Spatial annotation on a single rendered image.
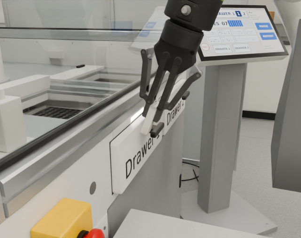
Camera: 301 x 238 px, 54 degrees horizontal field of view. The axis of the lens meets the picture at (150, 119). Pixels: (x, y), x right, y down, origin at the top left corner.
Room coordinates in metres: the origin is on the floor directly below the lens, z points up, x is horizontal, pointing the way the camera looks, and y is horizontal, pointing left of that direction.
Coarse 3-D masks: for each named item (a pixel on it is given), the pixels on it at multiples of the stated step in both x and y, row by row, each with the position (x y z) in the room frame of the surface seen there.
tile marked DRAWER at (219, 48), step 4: (220, 44) 1.37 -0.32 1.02; (224, 44) 1.38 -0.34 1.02; (228, 44) 1.39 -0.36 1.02; (216, 48) 1.35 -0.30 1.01; (220, 48) 1.36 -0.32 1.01; (224, 48) 1.37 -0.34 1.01; (228, 48) 1.38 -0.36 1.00; (216, 52) 1.33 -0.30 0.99; (220, 52) 1.34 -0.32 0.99; (224, 52) 1.35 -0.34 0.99; (228, 52) 1.36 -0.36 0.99; (232, 52) 1.37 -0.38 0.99
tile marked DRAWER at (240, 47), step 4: (232, 44) 1.40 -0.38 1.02; (236, 44) 1.41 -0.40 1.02; (240, 44) 1.42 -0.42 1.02; (244, 44) 1.43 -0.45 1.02; (248, 44) 1.43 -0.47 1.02; (236, 48) 1.39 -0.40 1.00; (240, 48) 1.40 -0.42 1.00; (244, 48) 1.41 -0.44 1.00; (248, 48) 1.42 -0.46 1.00; (236, 52) 1.38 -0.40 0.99
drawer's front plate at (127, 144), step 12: (144, 120) 0.62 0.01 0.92; (132, 132) 0.55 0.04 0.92; (120, 144) 0.49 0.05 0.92; (132, 144) 0.55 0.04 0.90; (144, 144) 0.62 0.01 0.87; (156, 144) 0.71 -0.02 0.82; (120, 156) 0.49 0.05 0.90; (132, 156) 0.55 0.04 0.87; (144, 156) 0.62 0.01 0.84; (120, 168) 0.49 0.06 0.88; (132, 168) 0.55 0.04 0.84; (120, 180) 0.49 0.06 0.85; (120, 192) 0.49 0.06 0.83
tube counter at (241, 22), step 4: (220, 20) 1.47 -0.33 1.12; (224, 20) 1.48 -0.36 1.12; (228, 20) 1.49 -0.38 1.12; (232, 20) 1.50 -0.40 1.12; (236, 20) 1.51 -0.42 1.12; (240, 20) 1.52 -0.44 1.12; (244, 20) 1.53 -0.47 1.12; (248, 20) 1.54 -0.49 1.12; (224, 24) 1.47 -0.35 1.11; (228, 24) 1.48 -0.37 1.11; (232, 24) 1.49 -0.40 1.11; (236, 24) 1.50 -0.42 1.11; (240, 24) 1.51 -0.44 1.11; (244, 24) 1.52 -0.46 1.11; (248, 24) 1.53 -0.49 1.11
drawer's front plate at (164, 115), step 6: (180, 84) 0.97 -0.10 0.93; (174, 90) 0.89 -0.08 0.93; (174, 108) 0.90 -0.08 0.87; (162, 114) 0.79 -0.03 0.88; (174, 114) 0.90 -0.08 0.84; (162, 120) 0.79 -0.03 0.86; (168, 120) 0.83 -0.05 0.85; (174, 120) 0.90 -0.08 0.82; (168, 126) 0.83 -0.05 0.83; (162, 132) 0.79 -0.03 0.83
